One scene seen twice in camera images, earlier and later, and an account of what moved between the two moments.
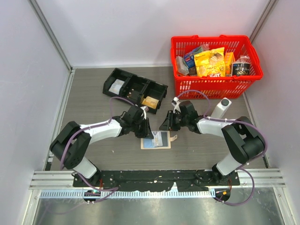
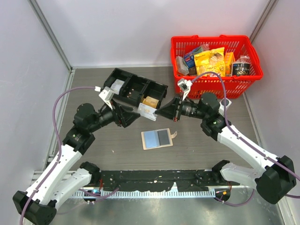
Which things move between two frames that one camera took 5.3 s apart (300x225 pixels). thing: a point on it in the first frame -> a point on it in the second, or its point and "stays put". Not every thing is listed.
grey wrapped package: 182,67 stays put
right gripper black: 168,124 -> 170,110
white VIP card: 157,140 -> 147,111
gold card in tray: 151,102 stays put
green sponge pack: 199,50 stays put
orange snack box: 229,58 stays put
